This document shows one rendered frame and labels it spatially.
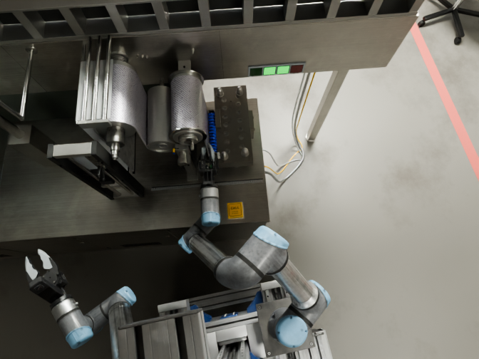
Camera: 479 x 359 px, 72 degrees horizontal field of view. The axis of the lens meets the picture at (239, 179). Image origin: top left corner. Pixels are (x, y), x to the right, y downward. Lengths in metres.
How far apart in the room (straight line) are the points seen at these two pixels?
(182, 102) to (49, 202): 0.86
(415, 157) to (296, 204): 1.02
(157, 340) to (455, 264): 2.59
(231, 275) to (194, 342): 0.70
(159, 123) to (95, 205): 0.56
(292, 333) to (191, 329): 1.02
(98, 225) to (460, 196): 2.51
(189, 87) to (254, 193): 0.58
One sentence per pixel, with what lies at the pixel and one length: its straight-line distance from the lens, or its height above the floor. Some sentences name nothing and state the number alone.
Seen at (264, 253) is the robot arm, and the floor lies 1.36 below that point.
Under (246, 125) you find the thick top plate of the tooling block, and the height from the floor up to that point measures 1.03.
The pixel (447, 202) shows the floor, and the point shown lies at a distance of 2.93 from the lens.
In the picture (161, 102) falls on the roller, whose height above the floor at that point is 1.23.
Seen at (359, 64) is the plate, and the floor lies 1.18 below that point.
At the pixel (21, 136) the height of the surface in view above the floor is 1.18.
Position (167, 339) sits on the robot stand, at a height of 2.03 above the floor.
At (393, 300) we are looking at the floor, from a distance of 2.63.
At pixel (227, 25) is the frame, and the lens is 1.32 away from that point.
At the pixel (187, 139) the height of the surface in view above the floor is 1.27.
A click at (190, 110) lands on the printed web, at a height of 1.31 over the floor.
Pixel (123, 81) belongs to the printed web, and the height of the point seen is 1.40.
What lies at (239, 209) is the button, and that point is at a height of 0.92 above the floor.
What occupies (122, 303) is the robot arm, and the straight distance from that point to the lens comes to 1.32.
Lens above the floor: 2.42
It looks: 72 degrees down
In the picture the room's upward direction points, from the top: 2 degrees counter-clockwise
